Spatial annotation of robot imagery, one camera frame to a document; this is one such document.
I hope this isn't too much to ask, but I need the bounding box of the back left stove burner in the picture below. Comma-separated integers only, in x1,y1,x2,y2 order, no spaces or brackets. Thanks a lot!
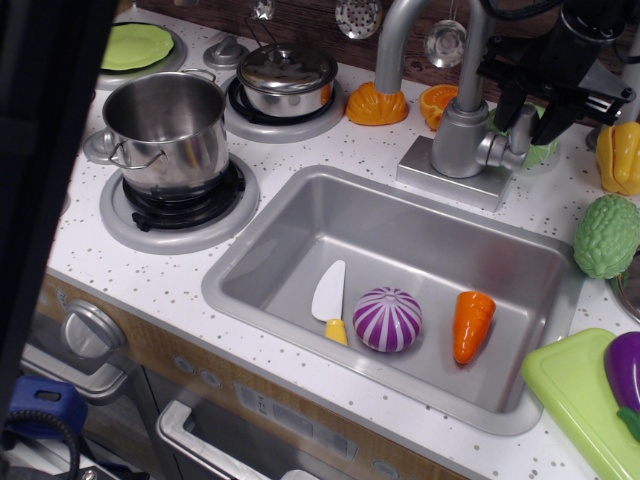
96,22,187,91

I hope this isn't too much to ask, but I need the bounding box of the silver oven knob front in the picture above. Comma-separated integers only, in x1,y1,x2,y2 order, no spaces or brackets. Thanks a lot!
60,299,127,359

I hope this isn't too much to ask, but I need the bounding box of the purple toy eggplant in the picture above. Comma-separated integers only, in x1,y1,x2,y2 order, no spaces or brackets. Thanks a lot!
604,332,639,441

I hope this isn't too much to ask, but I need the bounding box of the white toy knife yellow handle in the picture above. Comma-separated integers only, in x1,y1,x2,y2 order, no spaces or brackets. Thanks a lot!
311,260,348,346

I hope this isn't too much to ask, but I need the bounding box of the small lidded steel pot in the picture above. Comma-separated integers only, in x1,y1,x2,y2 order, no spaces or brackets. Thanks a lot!
236,37,338,118

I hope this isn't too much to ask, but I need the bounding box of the silver toy faucet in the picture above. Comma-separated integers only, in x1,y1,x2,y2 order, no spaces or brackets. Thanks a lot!
396,1,511,212

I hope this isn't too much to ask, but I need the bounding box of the orange toy carrot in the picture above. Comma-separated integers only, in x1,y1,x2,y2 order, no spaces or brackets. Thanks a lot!
453,291,496,365

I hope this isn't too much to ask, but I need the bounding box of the blue clamp with black cable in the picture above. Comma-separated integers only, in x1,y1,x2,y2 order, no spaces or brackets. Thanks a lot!
2,375,88,479

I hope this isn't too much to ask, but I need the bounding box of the stove burner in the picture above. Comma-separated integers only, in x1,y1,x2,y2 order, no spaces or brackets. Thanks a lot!
96,22,187,91
222,77,346,144
100,155,259,255

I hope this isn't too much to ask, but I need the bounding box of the green toy plate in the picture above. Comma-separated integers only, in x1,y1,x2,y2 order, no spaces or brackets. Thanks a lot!
101,23,174,72

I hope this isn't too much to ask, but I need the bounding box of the dark foreground post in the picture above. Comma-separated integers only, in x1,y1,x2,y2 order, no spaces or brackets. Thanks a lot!
1,1,118,414

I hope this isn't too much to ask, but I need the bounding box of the steel bowl rim right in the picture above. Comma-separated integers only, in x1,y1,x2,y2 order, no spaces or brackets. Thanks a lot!
611,257,640,322

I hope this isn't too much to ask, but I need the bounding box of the silver toy sink basin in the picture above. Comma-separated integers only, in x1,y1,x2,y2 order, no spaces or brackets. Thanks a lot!
202,166,584,435

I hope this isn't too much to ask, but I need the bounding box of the orange toy pumpkin half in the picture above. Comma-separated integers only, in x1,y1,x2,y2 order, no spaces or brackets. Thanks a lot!
346,82,409,126

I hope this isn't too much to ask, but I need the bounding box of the silver stove knob middle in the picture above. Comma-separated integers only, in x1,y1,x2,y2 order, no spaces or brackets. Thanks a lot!
83,128,119,166

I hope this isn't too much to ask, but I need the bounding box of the green toy cabbage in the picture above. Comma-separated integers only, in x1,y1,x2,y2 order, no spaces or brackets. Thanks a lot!
488,108,558,169

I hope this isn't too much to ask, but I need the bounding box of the silver stove knob top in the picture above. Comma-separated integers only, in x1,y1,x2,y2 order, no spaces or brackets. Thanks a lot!
203,35,249,70

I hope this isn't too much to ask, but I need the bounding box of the silver faucet lever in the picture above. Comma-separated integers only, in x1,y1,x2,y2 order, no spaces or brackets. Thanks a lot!
475,103,539,171

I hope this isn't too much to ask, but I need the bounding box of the back right stove burner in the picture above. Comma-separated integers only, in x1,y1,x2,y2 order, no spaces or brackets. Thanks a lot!
222,77,346,144

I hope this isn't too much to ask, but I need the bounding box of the purple striped toy onion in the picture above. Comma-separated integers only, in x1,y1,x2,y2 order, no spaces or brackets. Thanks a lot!
353,287,423,353

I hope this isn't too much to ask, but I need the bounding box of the front stove burner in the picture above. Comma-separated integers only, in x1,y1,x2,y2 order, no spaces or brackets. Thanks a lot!
100,155,259,255

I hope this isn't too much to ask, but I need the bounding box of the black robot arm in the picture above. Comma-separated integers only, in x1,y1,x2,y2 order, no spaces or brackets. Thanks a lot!
478,1,639,145

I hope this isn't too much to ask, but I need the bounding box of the large steel pot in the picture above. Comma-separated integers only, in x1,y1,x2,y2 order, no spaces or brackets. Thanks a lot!
102,69,229,201

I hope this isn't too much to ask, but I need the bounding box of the hanging steel strainer spoon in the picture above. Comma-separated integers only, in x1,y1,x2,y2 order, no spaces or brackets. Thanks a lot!
334,0,382,40

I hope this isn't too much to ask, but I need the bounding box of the green cutting board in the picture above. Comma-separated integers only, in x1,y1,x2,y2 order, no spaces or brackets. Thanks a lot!
521,328,639,479

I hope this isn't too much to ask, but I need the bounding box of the silver oven door handle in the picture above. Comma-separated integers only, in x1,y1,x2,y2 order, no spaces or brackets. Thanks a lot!
156,400,300,479

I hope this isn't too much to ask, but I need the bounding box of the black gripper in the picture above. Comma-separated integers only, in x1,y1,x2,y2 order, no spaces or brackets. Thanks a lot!
477,36,635,145

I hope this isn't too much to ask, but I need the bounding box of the silver stove knob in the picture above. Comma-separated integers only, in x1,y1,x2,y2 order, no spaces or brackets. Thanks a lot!
203,35,249,70
83,128,119,166

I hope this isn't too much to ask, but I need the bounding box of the hanging steel ladle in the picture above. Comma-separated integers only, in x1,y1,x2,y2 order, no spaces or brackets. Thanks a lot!
423,1,467,69

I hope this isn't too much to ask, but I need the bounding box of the yellow toy bell pepper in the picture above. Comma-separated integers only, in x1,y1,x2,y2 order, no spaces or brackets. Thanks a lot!
596,121,639,196

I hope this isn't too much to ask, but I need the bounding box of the green toy bitter melon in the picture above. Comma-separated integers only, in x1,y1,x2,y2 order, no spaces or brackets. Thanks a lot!
574,194,639,279

